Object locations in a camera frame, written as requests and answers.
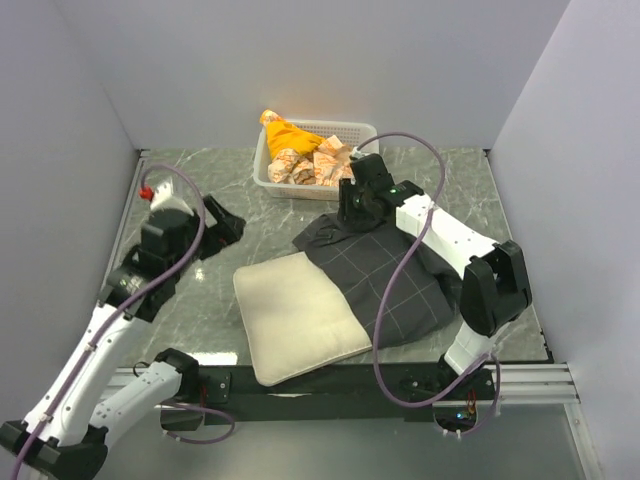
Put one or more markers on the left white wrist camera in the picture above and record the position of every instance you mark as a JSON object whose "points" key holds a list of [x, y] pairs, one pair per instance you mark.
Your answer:
{"points": [[165, 196]]}

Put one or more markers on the dark grey checked pillowcase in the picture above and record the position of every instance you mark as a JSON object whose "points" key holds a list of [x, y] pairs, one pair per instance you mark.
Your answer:
{"points": [[424, 297]]}

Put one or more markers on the aluminium frame rail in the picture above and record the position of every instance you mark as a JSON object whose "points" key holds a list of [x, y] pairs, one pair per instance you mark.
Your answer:
{"points": [[203, 318]]}

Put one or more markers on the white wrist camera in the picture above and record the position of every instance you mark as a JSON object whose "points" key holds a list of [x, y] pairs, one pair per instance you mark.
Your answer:
{"points": [[356, 154], [165, 196]]}

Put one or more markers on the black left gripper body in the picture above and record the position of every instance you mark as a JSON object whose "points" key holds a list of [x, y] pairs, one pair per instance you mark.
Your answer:
{"points": [[193, 231]]}

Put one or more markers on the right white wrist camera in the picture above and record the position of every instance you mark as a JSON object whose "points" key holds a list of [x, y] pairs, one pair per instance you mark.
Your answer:
{"points": [[356, 154]]}

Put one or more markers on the orange patterned pillowcase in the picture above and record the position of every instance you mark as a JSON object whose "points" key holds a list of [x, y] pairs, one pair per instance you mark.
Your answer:
{"points": [[300, 157]]}

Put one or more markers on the cream bear print pillow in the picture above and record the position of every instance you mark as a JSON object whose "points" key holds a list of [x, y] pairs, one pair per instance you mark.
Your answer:
{"points": [[295, 318]]}

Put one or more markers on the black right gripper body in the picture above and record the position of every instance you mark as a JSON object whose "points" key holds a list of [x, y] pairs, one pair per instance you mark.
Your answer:
{"points": [[353, 203]]}

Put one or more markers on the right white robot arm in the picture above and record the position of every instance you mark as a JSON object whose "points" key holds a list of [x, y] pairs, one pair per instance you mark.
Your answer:
{"points": [[495, 287]]}

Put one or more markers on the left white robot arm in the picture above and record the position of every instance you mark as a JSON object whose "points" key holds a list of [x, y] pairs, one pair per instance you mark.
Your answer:
{"points": [[68, 434]]}

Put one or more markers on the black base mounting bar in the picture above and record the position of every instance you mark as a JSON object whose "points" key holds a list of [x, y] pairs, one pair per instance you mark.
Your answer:
{"points": [[332, 392]]}

